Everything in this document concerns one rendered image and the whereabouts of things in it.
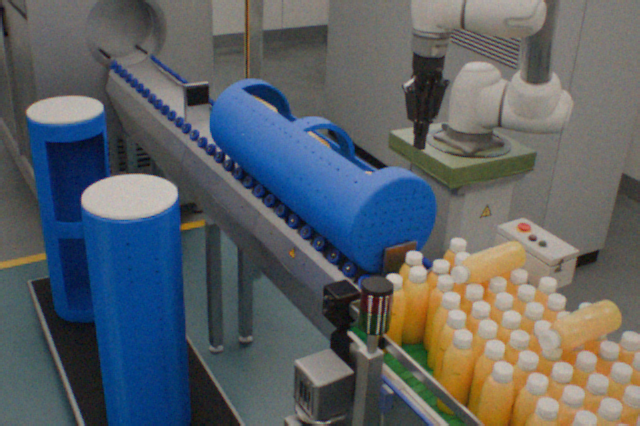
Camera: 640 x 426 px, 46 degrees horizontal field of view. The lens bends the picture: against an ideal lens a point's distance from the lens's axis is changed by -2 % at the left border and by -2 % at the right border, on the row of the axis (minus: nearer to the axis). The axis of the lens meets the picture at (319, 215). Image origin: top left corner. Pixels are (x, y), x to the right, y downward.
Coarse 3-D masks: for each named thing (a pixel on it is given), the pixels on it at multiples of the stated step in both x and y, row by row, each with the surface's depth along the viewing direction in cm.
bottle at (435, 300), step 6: (438, 288) 178; (432, 294) 180; (438, 294) 178; (432, 300) 179; (438, 300) 178; (432, 306) 179; (432, 312) 180; (426, 318) 183; (432, 318) 181; (426, 324) 183; (432, 324) 181; (426, 330) 184; (426, 336) 184; (426, 342) 185; (426, 348) 185
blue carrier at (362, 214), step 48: (240, 96) 248; (240, 144) 240; (288, 144) 220; (336, 144) 244; (288, 192) 218; (336, 192) 199; (384, 192) 193; (432, 192) 202; (336, 240) 201; (384, 240) 200
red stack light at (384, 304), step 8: (360, 288) 146; (360, 296) 146; (368, 296) 143; (392, 296) 145; (360, 304) 146; (368, 304) 144; (376, 304) 144; (384, 304) 144; (368, 312) 145; (376, 312) 144; (384, 312) 145
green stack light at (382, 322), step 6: (360, 312) 147; (366, 312) 146; (390, 312) 146; (360, 318) 147; (366, 318) 146; (372, 318) 145; (378, 318) 145; (384, 318) 146; (390, 318) 147; (360, 324) 148; (366, 324) 146; (372, 324) 146; (378, 324) 146; (384, 324) 146; (360, 330) 148; (366, 330) 147; (372, 330) 147; (378, 330) 146; (384, 330) 147
